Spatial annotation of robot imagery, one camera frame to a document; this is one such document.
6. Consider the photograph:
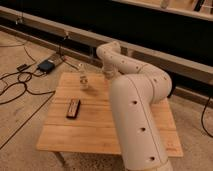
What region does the metal table leg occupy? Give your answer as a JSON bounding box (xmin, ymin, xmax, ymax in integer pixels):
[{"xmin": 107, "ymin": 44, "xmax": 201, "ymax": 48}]
[{"xmin": 53, "ymin": 152, "xmax": 66, "ymax": 166}]

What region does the black cable at right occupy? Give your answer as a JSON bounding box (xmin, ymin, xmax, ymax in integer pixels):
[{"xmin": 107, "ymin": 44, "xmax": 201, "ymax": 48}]
[{"xmin": 200, "ymin": 96, "xmax": 213, "ymax": 139}]

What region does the black floor cable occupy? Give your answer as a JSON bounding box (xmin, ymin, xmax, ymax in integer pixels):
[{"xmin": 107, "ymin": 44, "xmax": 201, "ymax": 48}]
[{"xmin": 0, "ymin": 43, "xmax": 56, "ymax": 106}]

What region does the small black adapter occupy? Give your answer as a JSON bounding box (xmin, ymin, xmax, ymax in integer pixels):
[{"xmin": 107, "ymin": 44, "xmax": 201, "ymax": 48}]
[{"xmin": 17, "ymin": 64, "xmax": 29, "ymax": 72}]

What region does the wooden table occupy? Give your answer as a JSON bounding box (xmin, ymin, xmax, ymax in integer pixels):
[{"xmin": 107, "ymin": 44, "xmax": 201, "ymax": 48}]
[{"xmin": 36, "ymin": 72, "xmax": 184, "ymax": 158}]

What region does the dark rectangular remote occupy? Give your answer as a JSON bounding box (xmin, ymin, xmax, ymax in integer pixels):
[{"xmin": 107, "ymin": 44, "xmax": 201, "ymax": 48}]
[{"xmin": 66, "ymin": 99, "xmax": 81, "ymax": 119}]

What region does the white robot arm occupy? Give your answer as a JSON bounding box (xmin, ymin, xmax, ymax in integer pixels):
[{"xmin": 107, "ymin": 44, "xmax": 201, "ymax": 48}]
[{"xmin": 96, "ymin": 41, "xmax": 173, "ymax": 171}]

